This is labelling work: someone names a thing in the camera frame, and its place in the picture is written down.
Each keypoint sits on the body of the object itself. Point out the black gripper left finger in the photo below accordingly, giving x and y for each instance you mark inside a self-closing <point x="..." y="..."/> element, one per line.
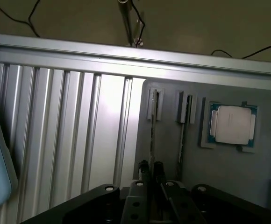
<point x="135" y="203"/>

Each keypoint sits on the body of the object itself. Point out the CPU with silver lid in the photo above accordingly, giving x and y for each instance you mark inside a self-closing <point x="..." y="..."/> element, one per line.
<point x="233" y="124"/>

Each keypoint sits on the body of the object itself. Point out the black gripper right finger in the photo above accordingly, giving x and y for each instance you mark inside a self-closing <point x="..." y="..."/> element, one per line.
<point x="175" y="200"/>

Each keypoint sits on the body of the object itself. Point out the gray parts rack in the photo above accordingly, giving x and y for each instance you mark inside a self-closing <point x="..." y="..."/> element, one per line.
<point x="224" y="168"/>

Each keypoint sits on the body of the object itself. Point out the aluminium table edge rail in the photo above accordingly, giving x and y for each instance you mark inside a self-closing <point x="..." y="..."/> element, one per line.
<point x="126" y="59"/>

